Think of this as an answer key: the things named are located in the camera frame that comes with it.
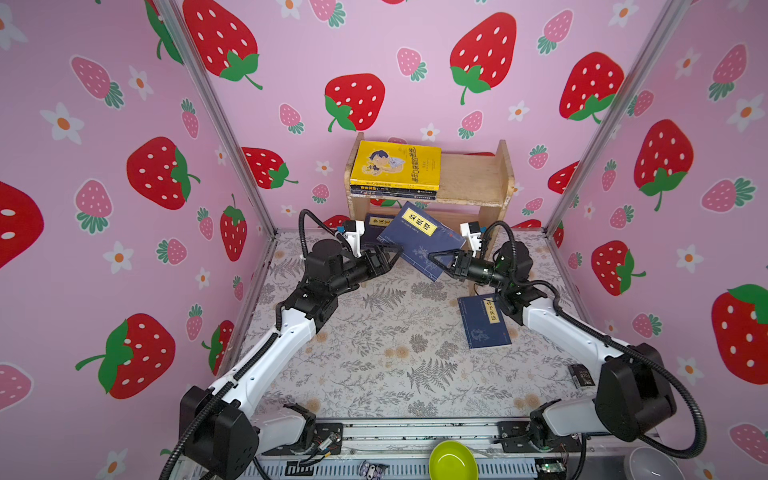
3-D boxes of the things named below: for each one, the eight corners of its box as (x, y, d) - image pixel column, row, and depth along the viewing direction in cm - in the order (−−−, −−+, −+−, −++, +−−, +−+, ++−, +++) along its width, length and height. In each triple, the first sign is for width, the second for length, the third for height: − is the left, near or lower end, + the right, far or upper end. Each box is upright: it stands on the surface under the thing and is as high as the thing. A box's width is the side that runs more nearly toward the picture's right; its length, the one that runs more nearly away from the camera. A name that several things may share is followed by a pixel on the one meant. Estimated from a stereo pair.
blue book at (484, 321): (470, 349, 91) (472, 346, 90) (457, 299, 103) (458, 296, 101) (510, 345, 92) (512, 342, 90) (493, 297, 104) (495, 293, 102)
